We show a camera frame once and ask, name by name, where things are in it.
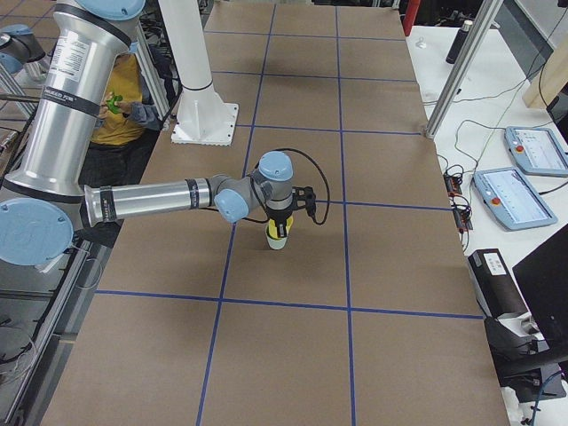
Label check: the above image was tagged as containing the person in yellow shirt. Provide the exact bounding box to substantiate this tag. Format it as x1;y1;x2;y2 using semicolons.
79;52;162;187

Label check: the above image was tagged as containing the aluminium profile post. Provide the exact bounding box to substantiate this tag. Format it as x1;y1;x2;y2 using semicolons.
424;0;503;139

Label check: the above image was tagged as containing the black monitor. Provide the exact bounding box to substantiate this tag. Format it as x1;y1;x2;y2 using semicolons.
513;225;567;347

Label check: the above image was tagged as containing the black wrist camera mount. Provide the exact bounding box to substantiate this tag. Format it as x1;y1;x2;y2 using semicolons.
292;186;317;217

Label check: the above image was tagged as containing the teach pendant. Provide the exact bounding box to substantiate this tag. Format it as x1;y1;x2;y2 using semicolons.
473;167;557;231
505;127;567;178

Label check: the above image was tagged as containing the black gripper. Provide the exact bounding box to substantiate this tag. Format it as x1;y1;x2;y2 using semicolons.
267;208;293;239

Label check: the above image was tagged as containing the lower teach pendant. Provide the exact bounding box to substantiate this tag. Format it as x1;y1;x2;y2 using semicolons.
473;167;557;231

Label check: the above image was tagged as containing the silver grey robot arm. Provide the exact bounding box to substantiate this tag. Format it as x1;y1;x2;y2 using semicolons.
1;24;50;81
1;1;297;266

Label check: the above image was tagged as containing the white pedestal column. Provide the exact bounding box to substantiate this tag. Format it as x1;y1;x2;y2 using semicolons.
159;0;212;91

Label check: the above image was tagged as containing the light green plastic cup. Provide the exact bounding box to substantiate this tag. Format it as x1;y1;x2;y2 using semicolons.
266;235;288;250

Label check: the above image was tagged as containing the upper teach pendant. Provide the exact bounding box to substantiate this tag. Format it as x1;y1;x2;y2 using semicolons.
505;127;567;178

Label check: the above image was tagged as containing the white pedestal base plate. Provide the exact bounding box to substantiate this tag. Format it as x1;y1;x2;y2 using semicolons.
171;101;239;146

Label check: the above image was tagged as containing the black bottle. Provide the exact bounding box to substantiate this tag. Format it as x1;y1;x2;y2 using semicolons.
446;20;473;64

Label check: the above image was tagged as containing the yellow plastic cup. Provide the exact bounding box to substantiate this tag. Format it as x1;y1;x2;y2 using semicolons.
266;216;294;241

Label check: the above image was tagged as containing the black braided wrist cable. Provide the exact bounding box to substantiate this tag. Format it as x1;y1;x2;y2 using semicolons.
243;147;331;226

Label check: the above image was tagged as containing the black box with label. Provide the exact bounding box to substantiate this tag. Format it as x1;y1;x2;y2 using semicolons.
468;248;528;320

